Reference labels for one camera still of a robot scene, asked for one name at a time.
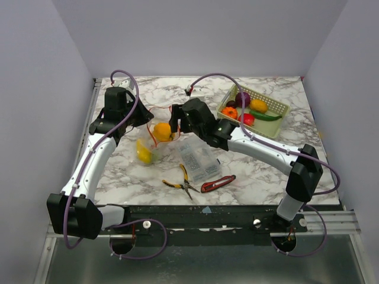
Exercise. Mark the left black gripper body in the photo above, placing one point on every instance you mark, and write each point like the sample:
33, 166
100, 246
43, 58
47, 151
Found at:
138, 117

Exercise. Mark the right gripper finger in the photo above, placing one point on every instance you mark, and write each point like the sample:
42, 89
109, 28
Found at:
174, 123
176, 110

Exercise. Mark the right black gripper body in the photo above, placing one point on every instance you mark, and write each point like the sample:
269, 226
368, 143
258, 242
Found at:
176, 119

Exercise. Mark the clear zip top bag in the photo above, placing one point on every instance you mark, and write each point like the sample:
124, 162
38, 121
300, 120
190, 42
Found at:
158, 149

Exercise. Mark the yellow toy bell pepper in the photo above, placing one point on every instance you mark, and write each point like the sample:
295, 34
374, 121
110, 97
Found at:
162, 132

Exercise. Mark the orange toy pumpkin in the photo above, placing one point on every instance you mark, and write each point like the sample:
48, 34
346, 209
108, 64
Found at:
230, 112

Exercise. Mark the yellow toy mango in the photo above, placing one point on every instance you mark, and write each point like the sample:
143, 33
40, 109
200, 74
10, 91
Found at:
143, 153

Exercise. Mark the red toy apple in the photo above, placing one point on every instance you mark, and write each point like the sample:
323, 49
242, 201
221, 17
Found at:
247, 119

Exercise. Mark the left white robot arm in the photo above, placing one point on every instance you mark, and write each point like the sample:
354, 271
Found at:
72, 211

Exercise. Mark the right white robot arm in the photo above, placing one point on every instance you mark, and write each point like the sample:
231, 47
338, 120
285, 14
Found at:
301, 165

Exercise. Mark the dark purple toy plum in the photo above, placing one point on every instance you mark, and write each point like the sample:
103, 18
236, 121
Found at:
231, 104

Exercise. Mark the purple toy onion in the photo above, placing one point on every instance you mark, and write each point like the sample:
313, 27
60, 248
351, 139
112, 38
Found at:
241, 98

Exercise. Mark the clear plastic parts box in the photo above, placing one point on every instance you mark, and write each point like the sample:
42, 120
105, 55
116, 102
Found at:
198, 159

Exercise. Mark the green toy chili pepper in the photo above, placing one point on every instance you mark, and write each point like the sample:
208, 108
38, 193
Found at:
264, 117

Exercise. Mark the orange toy lemon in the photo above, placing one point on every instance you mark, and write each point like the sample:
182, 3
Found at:
258, 106

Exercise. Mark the red black utility knife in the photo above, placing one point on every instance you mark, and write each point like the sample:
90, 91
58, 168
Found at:
216, 184

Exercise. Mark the beige perforated plastic basket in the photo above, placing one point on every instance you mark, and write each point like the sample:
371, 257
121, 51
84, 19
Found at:
269, 129

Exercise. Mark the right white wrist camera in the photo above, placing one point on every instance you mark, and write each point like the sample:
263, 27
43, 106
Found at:
193, 92

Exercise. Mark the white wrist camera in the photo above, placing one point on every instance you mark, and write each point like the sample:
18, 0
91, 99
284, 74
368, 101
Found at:
128, 84
193, 92

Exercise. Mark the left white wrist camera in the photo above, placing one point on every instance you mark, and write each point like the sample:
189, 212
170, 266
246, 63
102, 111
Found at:
128, 84

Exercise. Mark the yellow handled pliers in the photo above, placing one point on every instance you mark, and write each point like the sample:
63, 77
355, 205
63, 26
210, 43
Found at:
185, 185

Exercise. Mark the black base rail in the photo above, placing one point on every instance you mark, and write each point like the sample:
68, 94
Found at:
202, 225

